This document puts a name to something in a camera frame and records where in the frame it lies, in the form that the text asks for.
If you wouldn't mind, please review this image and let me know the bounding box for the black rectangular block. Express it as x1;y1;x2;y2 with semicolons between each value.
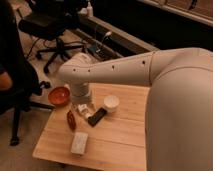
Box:
88;108;107;126

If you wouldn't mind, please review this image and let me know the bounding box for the seated person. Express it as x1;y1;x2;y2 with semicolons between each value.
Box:
0;0;42;95

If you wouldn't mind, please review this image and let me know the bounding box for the white bottle on ledge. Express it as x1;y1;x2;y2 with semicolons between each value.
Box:
87;1;93;17

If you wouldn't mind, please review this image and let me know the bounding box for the white plug with cable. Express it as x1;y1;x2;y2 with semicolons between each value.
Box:
99;30;113;54

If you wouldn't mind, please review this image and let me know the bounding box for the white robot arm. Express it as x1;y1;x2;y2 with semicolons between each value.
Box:
58;47;213;171

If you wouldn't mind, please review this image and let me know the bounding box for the orange ceramic bowl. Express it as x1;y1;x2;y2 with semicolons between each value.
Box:
48;86;70;106

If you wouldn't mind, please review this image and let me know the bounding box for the white cup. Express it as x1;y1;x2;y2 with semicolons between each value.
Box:
104;95;120;113

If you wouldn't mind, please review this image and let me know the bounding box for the black office chair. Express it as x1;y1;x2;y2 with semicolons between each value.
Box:
18;0;87;74

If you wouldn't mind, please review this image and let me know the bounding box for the black chair under person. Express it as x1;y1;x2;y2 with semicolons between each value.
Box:
0;65;54;146

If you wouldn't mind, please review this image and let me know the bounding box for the dark red pepper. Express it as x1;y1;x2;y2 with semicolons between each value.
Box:
67;111;76;130

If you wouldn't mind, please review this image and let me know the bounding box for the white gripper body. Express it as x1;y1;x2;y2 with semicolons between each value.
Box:
73;104;94;120

